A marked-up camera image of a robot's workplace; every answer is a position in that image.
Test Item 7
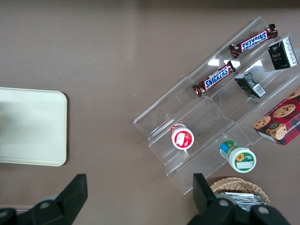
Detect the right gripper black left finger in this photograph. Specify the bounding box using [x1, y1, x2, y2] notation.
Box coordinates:
[0, 173, 89, 225]

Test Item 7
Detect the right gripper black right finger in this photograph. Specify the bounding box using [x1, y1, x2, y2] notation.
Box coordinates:
[187, 173, 289, 225]

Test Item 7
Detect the aluminium foil tray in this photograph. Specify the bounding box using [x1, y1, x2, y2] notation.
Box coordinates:
[214, 191, 268, 212]

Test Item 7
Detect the light wicker basket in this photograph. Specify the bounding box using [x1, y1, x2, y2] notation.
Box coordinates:
[209, 176, 270, 205]

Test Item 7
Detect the beige plastic tray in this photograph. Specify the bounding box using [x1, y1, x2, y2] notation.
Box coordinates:
[0, 87, 68, 167]

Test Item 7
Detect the green lid yogurt cup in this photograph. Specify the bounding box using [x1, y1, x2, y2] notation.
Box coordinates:
[219, 140, 257, 174]

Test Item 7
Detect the red lid yogurt cup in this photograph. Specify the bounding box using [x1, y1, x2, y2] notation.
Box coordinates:
[170, 123, 195, 150]

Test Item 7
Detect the clear acrylic stepped stand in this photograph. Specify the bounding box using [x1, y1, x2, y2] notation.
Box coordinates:
[132, 16, 300, 196]

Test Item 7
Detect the red tartan cookie box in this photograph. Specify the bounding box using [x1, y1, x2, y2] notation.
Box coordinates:
[253, 86, 300, 147]

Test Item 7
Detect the dark green small carton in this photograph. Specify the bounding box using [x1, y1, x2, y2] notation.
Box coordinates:
[234, 71, 268, 99]

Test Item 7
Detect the brown Snickers bar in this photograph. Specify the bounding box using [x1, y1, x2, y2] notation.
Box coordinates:
[192, 60, 241, 98]
[228, 23, 279, 60]

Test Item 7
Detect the black carton with white side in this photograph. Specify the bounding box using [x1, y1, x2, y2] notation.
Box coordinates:
[267, 37, 299, 71]

